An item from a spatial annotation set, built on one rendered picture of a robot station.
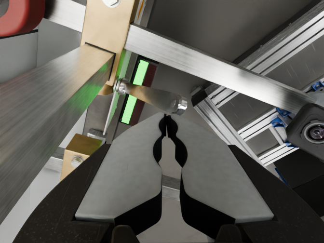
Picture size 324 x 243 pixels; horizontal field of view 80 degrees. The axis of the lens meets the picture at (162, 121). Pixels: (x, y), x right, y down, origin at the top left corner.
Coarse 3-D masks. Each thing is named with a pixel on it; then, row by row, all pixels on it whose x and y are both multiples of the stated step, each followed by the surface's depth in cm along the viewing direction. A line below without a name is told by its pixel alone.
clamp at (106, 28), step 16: (96, 0) 21; (128, 0) 21; (96, 16) 22; (112, 16) 22; (128, 16) 22; (96, 32) 23; (112, 32) 23; (112, 48) 24; (112, 64) 25; (112, 80) 26
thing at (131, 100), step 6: (138, 66) 42; (144, 66) 42; (138, 72) 42; (144, 72) 42; (138, 78) 43; (138, 84) 44; (132, 96) 45; (132, 102) 46; (126, 108) 47; (132, 108) 47; (126, 114) 47; (126, 120) 48
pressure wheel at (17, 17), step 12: (0, 0) 18; (12, 0) 18; (24, 0) 18; (36, 0) 19; (0, 12) 19; (12, 12) 19; (24, 12) 19; (36, 12) 20; (0, 24) 19; (12, 24) 19; (24, 24) 19; (36, 24) 21; (0, 36) 20
